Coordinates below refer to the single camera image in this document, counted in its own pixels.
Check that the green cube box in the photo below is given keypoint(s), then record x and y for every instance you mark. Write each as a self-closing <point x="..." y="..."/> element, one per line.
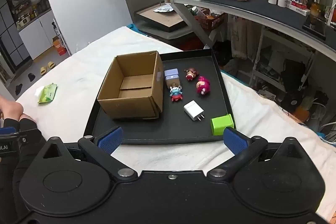
<point x="221" y="124"/>

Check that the blue and red toy figure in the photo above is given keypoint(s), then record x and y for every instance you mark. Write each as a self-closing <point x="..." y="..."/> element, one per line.
<point x="176" y="94"/>

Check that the red and white box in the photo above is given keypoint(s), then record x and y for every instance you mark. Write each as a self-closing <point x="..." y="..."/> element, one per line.
<point x="298" y="7"/>

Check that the black shoe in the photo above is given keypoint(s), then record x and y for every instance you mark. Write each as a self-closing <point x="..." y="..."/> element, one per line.
<point x="31" y="77"/>
<point x="19" y="89"/>

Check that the pink toy figure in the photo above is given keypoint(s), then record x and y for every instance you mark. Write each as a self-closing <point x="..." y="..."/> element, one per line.
<point x="202" y="86"/>

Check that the black tray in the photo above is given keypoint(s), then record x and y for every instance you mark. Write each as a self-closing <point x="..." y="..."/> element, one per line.
<point x="178" y="131"/>

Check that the black desk mat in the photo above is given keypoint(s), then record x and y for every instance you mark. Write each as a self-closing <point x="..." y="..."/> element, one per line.
<point x="249" y="7"/>

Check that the amber glass bottle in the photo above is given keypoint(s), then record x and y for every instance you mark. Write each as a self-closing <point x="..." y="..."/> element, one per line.
<point x="315" y="6"/>

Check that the brown bear toy figure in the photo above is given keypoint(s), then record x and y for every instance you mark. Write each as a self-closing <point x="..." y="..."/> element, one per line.
<point x="191" y="74"/>

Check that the orange cardboard box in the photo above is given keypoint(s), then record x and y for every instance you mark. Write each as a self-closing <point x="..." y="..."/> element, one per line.
<point x="59" y="47"/>

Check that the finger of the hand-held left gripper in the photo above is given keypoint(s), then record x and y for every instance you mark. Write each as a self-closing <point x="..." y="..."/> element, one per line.
<point x="8" y="131"/>

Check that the white charger plug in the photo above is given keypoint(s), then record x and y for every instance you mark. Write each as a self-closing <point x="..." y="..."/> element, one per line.
<point x="192" y="110"/>

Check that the brown cardboard box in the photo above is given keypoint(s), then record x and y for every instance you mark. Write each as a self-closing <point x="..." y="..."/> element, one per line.
<point x="126" y="106"/>

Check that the purple and brown block toy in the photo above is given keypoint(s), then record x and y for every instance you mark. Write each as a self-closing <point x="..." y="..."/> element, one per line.
<point x="172" y="74"/>

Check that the glass desk with grey frame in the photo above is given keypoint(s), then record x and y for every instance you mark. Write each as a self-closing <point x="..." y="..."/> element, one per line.
<point x="195" y="27"/>

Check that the yellow slipper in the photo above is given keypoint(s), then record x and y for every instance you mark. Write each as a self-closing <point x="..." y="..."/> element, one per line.
<point x="51" y="64"/>
<point x="43" y="70"/>

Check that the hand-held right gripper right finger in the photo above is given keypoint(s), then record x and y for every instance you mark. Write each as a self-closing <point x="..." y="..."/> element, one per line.
<point x="235" y="142"/>

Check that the person's black pants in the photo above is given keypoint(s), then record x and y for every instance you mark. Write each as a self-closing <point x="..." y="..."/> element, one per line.
<point x="29" y="123"/>

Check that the green wet wipes packet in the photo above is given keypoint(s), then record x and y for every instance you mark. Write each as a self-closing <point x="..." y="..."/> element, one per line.
<point x="47" y="94"/>

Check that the crumpled silver packet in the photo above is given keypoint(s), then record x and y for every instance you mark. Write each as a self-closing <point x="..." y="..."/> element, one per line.
<point x="164" y="8"/>

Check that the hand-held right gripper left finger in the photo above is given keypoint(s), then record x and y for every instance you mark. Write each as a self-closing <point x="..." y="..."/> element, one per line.
<point x="110" y="139"/>

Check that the red plastic basket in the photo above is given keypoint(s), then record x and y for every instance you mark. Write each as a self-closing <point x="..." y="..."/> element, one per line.
<point x="210" y="22"/>

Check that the white tote bag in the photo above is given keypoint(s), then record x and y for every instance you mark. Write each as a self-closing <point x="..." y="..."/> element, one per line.
<point x="244" y="37"/>

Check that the white cabinet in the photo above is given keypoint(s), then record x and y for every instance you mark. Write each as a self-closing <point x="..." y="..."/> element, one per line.
<point x="29" y="35"/>

